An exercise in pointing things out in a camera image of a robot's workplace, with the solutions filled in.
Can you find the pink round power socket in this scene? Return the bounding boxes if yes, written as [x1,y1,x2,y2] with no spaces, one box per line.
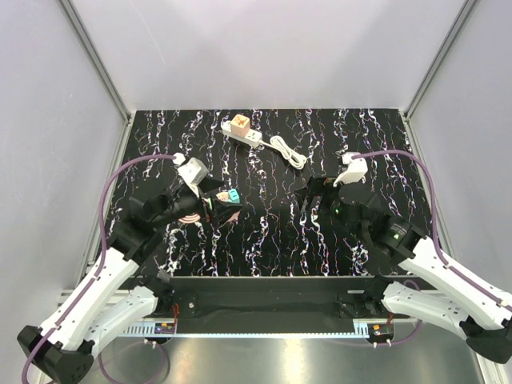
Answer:
[216,191,230,202]

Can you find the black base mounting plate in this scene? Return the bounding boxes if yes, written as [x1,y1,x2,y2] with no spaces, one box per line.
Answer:
[126,274,413,335]

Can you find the teal plug adapter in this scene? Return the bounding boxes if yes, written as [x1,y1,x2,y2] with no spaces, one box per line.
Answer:
[227,189,240,204]

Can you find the white power strip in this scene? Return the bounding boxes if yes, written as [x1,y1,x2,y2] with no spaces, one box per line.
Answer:
[221,119,262,148]

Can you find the white coiled power strip cable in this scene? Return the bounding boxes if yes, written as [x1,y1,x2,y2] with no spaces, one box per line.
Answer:
[259,134,308,170]

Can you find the left aluminium frame post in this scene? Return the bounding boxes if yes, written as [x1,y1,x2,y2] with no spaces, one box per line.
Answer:
[56,0,131,124]

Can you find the white slotted cable duct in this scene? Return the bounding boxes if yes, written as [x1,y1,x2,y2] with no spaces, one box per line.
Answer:
[121,322,176,338]

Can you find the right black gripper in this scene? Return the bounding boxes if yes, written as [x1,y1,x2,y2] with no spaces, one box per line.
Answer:
[294,174,364,241]

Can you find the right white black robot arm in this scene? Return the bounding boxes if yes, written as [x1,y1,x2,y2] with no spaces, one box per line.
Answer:
[294,177,511,364]

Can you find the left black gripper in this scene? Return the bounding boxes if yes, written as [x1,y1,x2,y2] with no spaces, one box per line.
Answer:
[153,176,242,229]

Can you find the aluminium frame post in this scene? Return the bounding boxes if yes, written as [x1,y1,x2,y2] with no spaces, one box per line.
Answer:
[402,0,480,121]
[56,0,131,124]

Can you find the pink cube plug adapter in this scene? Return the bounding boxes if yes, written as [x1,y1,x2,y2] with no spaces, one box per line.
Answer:
[230,114,250,138]

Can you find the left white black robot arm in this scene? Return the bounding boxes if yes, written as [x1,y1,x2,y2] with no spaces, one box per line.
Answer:
[17,178,242,383]

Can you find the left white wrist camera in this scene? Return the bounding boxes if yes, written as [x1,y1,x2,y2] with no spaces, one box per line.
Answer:
[173,153,208,197]

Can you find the black marbled table mat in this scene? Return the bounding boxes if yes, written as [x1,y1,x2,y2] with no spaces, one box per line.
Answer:
[106,108,431,277]

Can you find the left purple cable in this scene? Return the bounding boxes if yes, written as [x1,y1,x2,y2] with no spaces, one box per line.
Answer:
[20,153,181,384]

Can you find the right aluminium frame post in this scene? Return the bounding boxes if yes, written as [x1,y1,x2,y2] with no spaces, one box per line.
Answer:
[402,0,480,121]

